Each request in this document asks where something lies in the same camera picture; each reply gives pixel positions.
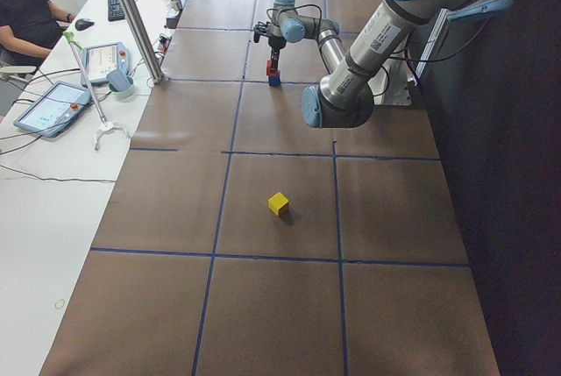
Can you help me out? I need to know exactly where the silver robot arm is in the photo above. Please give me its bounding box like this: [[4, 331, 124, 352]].
[[253, 0, 514, 128]]

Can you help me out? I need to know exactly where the near teach pendant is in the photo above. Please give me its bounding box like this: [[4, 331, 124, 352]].
[[13, 82, 91, 138]]

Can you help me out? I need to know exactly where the metal cylinder weight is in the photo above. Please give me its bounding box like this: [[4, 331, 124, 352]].
[[170, 0, 183, 11]]

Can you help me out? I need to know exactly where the red block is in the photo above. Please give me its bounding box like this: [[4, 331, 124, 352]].
[[266, 59, 279, 77]]

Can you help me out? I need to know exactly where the far teach pendant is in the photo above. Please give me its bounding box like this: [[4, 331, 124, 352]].
[[82, 42, 131, 86]]

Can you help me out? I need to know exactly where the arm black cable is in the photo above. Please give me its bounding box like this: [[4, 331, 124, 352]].
[[262, 3, 494, 99]]

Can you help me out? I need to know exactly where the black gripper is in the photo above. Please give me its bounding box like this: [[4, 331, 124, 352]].
[[268, 35, 286, 73]]

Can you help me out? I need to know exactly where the teach pendant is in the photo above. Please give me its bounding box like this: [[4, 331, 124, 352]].
[[82, 42, 131, 86], [13, 82, 91, 138]]

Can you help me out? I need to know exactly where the black computer mouse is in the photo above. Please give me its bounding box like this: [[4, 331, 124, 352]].
[[75, 18, 95, 31]]

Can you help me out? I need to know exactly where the seated person black shirt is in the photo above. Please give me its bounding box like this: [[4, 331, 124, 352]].
[[1, 0, 75, 67]]

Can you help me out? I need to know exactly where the aluminium frame post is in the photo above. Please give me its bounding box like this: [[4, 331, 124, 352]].
[[120, 0, 165, 85]]

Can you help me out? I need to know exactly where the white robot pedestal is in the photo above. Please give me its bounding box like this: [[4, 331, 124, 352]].
[[368, 60, 412, 107]]

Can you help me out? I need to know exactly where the yellow block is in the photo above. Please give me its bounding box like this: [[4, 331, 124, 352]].
[[267, 192, 290, 216]]

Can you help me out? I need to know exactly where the black keyboard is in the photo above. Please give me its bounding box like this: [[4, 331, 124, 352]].
[[107, 0, 125, 22]]

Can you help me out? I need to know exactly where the grabber reacher stick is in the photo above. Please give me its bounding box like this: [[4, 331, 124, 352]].
[[62, 31, 131, 152]]

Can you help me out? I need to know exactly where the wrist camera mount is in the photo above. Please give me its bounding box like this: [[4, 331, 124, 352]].
[[253, 21, 270, 43]]

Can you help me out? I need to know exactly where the blue block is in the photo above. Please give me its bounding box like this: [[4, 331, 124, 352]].
[[268, 73, 281, 88]]

